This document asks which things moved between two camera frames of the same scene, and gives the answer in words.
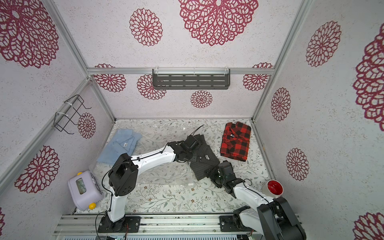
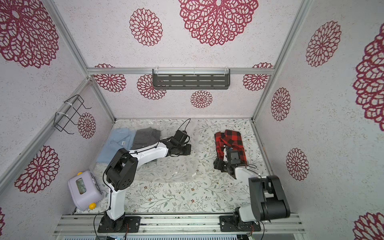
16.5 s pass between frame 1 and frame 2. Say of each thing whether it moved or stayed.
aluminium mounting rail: stayed
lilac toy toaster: stayed
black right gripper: moved
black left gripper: moved
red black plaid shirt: moved
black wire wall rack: stayed
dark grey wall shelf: stayed
